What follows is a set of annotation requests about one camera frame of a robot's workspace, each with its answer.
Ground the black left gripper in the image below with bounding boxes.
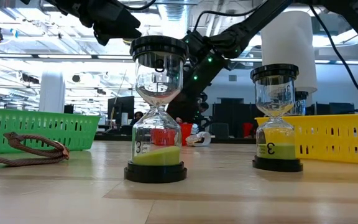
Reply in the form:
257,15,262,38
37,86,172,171
92,4,143,47

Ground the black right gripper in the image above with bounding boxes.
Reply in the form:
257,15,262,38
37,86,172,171
180,51,229,124

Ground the hourglass marked 10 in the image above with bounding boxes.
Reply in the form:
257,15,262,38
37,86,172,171
292,90,310,116

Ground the green sand hourglass marked 3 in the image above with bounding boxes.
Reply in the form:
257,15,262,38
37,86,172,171
249,63,304,173
123,35,190,184

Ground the green plastic basket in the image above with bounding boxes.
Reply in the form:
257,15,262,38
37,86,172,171
0,107,102,155

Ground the black office chair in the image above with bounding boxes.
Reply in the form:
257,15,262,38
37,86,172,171
209,123,229,139

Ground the black cabinet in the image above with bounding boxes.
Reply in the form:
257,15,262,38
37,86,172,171
213,98,262,139

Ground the red plastic basket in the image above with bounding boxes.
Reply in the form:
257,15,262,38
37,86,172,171
150,123,194,147

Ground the red stool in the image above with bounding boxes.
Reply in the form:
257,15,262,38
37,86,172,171
242,122,254,138

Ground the black computer monitor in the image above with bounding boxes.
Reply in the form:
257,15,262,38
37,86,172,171
107,95,135,125

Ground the white room column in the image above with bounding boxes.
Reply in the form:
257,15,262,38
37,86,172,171
39,70,67,113

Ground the black monitor row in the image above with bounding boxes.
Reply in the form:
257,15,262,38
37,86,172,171
309,102,356,116

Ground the yellow plastic basket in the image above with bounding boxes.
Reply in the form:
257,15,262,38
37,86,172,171
255,113,358,166

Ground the silver ventilation duct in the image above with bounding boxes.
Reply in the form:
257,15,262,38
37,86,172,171
158,0,189,38

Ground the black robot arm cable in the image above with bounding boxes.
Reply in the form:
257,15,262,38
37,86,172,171
308,2,358,114

